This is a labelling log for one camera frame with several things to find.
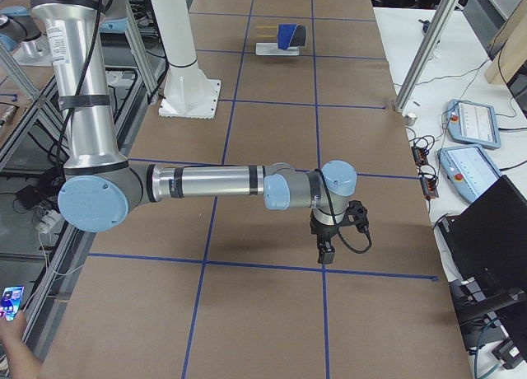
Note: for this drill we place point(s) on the small metal cylinder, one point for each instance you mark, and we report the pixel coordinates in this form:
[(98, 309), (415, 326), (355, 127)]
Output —
[(410, 119)]

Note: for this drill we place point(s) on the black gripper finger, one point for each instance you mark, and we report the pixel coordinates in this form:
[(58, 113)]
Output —
[(326, 255)]

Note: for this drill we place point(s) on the aluminium frame post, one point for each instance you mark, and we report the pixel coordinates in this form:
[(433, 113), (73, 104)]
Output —
[(429, 42)]

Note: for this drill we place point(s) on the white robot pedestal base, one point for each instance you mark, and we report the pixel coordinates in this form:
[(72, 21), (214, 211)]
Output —
[(188, 93)]

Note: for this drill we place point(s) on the bystander hand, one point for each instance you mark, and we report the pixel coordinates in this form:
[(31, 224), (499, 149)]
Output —
[(11, 338)]

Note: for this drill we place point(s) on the blue microfiber towel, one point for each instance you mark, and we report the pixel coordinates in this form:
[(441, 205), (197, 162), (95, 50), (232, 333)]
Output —
[(290, 35)]

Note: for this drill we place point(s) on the smartphone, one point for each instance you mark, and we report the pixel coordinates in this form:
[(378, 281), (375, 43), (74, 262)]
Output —
[(11, 301)]

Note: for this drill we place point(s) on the teach pendant tablet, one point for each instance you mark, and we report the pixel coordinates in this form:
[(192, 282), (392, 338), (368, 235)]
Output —
[(470, 170), (469, 122)]

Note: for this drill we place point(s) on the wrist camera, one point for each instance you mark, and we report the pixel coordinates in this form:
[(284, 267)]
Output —
[(359, 214)]

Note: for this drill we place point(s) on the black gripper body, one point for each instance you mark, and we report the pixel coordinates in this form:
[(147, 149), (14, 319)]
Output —
[(322, 232)]

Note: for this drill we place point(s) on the black laptop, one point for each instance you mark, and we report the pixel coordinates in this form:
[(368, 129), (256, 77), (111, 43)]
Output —
[(487, 242)]

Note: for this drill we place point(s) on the far teach pendant tablet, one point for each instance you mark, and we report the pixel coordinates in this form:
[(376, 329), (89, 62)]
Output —
[(469, 122)]

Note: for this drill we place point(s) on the near teach pendant tablet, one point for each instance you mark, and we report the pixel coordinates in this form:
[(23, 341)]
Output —
[(470, 170)]

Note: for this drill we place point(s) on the white rack base tray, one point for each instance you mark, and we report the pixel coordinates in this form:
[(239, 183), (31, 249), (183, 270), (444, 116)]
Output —
[(271, 49)]

